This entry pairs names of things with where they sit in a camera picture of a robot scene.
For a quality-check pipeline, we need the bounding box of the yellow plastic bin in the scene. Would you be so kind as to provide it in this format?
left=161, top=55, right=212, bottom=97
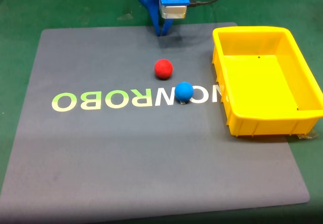
left=211, top=26, right=323, bottom=137

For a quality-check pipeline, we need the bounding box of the red ball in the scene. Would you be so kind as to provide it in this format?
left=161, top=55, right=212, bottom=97
left=154, top=59, right=174, bottom=81

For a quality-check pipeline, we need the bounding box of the clear tape piece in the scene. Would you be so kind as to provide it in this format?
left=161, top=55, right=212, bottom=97
left=297, top=129, right=319, bottom=141

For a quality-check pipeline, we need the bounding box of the blue ball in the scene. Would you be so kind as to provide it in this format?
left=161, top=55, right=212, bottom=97
left=174, top=81, right=195, bottom=102

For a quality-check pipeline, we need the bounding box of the grey printed mat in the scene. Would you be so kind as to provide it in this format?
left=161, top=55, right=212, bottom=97
left=0, top=22, right=310, bottom=222

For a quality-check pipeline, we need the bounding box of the silver camera box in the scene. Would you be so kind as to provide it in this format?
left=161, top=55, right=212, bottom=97
left=158, top=4, right=188, bottom=20

